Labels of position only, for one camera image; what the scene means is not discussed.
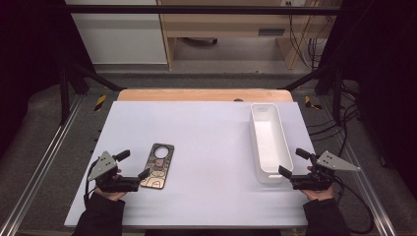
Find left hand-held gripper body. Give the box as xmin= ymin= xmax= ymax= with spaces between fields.
xmin=88 ymin=150 xmax=141 ymax=194

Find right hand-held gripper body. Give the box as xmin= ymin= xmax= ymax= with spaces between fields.
xmin=290 ymin=150 xmax=362 ymax=192

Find white plastic storage bin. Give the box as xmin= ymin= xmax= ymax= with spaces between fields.
xmin=250 ymin=102 xmax=294 ymax=185

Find person's right hand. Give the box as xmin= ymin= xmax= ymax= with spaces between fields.
xmin=301 ymin=186 xmax=336 ymax=202

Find person's left hand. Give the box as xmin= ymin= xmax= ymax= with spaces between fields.
xmin=103 ymin=191 xmax=128 ymax=203

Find black yellow hazard tape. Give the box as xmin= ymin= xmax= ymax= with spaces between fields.
xmin=304 ymin=95 xmax=323 ymax=111
xmin=93 ymin=94 xmax=108 ymax=113

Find white table mat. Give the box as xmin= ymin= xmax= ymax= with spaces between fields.
xmin=64 ymin=100 xmax=342 ymax=229

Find wooden table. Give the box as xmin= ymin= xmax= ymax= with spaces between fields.
xmin=117 ymin=88 xmax=294 ymax=103

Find white cabinet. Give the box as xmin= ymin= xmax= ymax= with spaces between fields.
xmin=64 ymin=0 xmax=168 ymax=65

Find wooden desk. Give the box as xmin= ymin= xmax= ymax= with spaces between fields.
xmin=156 ymin=0 xmax=342 ymax=71

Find left hand-held gripper cable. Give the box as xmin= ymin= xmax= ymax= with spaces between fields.
xmin=83 ymin=158 xmax=100 ymax=205

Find hand-held gripper cable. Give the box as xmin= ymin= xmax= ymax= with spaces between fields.
xmin=83 ymin=158 xmax=100 ymax=205
xmin=333 ymin=176 xmax=376 ymax=236

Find black floor cables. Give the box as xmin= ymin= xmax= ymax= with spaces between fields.
xmin=308 ymin=82 xmax=362 ymax=158

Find aluminium floor rail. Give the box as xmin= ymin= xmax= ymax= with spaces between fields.
xmin=317 ymin=95 xmax=398 ymax=236
xmin=0 ymin=94 xmax=84 ymax=236

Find right hand-held gripper cable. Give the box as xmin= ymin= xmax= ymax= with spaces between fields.
xmin=333 ymin=176 xmax=376 ymax=236

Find black frame leg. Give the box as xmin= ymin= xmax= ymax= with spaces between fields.
xmin=58 ymin=60 xmax=127 ymax=126
xmin=277 ymin=63 xmax=345 ymax=126

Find bundle of hanging cables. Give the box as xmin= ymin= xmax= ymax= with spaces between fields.
xmin=287 ymin=14 xmax=332 ymax=71

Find black horizontal frame bar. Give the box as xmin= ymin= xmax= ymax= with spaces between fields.
xmin=64 ymin=4 xmax=342 ymax=16

